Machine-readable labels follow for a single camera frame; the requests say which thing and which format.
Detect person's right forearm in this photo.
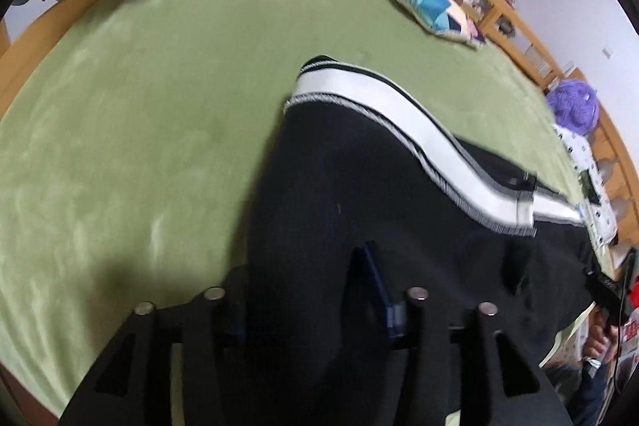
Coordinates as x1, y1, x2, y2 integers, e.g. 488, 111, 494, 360
567, 366, 612, 426

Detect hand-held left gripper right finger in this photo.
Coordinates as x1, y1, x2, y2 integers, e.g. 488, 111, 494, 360
350, 240, 575, 426

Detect wooden bed frame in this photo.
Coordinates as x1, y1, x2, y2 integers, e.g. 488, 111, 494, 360
0, 0, 639, 252

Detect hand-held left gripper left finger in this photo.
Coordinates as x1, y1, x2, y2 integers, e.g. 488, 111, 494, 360
60, 263, 251, 426

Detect purple plush toy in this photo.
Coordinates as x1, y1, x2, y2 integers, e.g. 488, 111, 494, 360
545, 79, 600, 137

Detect pile of clutter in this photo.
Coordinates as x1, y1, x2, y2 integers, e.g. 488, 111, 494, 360
449, 0, 517, 38

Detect white dotted pillow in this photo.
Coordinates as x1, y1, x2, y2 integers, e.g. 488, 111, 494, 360
553, 125, 621, 248

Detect black pants with white stripe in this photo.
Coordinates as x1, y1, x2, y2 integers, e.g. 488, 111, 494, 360
244, 55, 607, 426

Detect person's right hand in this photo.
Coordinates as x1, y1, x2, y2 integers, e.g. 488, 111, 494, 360
580, 310, 616, 379

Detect green plush blanket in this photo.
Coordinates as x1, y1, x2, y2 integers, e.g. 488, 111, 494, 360
0, 0, 620, 426

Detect dark rectangular item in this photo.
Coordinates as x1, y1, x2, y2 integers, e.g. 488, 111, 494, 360
578, 166, 606, 208

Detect geometric patterned pillow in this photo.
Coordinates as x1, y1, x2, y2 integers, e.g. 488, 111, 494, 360
358, 0, 488, 50

